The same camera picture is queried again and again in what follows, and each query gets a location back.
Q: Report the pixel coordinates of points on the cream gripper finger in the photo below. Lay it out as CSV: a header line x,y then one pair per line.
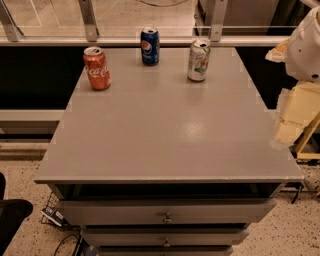
x,y
296,109
278,53

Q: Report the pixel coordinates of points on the red Coca-Cola can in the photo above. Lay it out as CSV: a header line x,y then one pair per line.
x,y
96,68

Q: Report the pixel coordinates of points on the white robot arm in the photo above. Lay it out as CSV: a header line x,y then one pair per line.
x,y
301,54

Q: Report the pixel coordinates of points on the white green 7up can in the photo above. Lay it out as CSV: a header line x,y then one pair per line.
x,y
199,56

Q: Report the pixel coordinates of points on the blue Pepsi can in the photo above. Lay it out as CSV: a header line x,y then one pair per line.
x,y
150,46

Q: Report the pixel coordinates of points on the grey drawer cabinet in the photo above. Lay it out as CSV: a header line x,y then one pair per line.
x,y
156,135

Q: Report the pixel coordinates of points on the metal top drawer knob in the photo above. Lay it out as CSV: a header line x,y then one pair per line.
x,y
167,219

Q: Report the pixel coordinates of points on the metal drawer knob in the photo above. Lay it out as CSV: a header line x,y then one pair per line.
x,y
166,243
167,219

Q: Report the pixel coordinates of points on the bottom grey drawer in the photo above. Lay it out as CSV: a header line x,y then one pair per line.
x,y
172,251

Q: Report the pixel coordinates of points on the grey drawer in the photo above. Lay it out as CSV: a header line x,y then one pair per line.
x,y
147,212
172,251
156,237

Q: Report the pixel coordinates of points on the middle grey drawer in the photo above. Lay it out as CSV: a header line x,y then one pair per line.
x,y
156,237

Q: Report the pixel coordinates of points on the metal middle drawer knob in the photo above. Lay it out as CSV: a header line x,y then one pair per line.
x,y
166,243

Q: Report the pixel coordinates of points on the top grey drawer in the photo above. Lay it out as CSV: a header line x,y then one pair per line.
x,y
147,212

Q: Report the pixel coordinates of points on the glass railing with metal posts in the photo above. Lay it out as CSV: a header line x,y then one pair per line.
x,y
119,22

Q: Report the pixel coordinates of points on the blue white device on floor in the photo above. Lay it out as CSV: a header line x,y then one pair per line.
x,y
53,215

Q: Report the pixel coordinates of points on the black chair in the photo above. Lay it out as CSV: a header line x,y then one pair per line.
x,y
12,214

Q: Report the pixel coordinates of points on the yellow frame stand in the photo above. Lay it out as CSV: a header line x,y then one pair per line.
x,y
308,132

